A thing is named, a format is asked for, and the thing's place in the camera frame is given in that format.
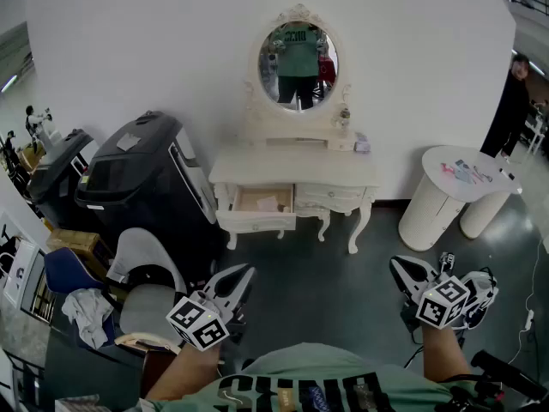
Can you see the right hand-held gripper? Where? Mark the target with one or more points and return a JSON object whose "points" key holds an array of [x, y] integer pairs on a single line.
{"points": [[442, 303]]}

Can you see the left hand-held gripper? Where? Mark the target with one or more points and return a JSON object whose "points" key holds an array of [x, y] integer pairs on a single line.
{"points": [[197, 324]]}

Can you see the cream large drawer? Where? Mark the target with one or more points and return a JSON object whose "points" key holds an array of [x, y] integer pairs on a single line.
{"points": [[257, 219]]}

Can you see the person's right forearm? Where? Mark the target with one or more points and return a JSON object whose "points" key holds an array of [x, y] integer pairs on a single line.
{"points": [[444, 352]]}

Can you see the person's left forearm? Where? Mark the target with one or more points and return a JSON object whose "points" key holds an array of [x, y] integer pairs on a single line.
{"points": [[188, 371]]}

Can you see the white ornate dressing table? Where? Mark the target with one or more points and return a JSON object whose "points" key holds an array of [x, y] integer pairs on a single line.
{"points": [[291, 165]]}

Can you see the white drawer front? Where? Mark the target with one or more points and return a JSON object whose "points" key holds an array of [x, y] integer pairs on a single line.
{"points": [[341, 145]]}

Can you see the grey office chair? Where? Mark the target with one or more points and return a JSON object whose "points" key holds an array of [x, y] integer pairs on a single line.
{"points": [[146, 303]]}

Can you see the white ribbed side table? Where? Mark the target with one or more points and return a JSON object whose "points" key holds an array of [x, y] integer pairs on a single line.
{"points": [[454, 195]]}

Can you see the pale pink paper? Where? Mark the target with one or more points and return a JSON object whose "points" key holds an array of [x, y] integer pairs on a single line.
{"points": [[268, 204]]}

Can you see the person's green shirt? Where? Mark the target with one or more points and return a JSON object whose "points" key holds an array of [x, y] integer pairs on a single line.
{"points": [[309, 363]]}

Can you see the pink packet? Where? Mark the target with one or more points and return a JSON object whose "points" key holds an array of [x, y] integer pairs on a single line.
{"points": [[447, 168]]}

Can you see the pale blue packet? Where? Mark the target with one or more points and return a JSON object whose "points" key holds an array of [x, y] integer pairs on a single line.
{"points": [[465, 173]]}

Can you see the small white black device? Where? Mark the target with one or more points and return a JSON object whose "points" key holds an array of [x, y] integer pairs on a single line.
{"points": [[506, 173]]}

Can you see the white crumpled cloth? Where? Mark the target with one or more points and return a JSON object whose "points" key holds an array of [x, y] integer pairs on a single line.
{"points": [[88, 311]]}

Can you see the small purple box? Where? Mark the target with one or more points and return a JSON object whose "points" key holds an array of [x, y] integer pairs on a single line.
{"points": [[362, 144]]}

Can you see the brown cardboard box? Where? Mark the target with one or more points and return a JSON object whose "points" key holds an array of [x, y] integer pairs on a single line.
{"points": [[73, 240]]}

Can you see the blue chair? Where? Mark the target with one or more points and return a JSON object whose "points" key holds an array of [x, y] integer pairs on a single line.
{"points": [[64, 268]]}

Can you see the small glass bottle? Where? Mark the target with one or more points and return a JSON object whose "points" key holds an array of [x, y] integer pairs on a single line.
{"points": [[342, 118]]}

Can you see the black grey machine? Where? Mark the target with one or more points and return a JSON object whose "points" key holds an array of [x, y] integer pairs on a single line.
{"points": [[56, 178]]}

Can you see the oval mirror cream frame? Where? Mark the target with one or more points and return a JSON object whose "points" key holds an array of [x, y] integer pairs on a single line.
{"points": [[254, 84]]}

